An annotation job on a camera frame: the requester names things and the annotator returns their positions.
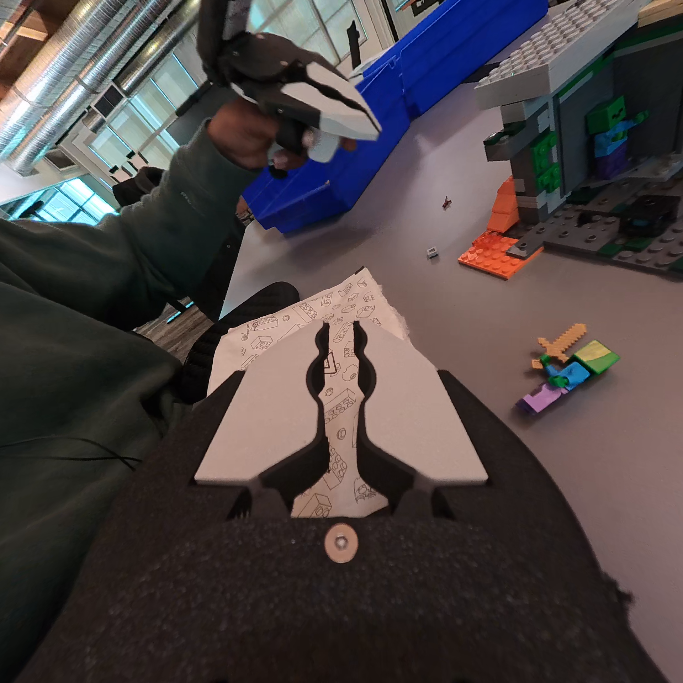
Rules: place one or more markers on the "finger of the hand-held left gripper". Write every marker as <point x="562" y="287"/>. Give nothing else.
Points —
<point x="336" y="120"/>
<point x="331" y="82"/>

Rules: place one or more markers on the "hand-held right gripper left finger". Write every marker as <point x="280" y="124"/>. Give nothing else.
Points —
<point x="261" y="421"/>

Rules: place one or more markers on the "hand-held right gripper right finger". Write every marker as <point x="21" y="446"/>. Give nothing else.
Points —
<point x="421" y="421"/>

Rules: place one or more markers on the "large white printed paper bag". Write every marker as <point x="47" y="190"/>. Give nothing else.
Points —
<point x="341" y="405"/>

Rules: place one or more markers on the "zombie toy figure gold sword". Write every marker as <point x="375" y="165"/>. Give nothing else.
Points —
<point x="576" y="373"/>

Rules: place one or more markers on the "grey desk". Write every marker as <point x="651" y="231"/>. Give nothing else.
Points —
<point x="480" y="299"/>

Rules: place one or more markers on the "person's left hand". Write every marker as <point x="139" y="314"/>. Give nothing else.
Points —
<point x="245" y="133"/>

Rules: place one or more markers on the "person's green sweatshirt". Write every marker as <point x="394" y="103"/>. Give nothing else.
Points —
<point x="69" y="384"/>

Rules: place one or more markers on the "grey toy brick building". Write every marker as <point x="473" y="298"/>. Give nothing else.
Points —
<point x="560" y="58"/>

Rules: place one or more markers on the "plain zombie toy figure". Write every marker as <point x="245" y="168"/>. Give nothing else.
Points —
<point x="611" y="138"/>

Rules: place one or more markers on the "silver air duct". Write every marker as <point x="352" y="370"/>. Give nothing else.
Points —
<point x="80" y="58"/>

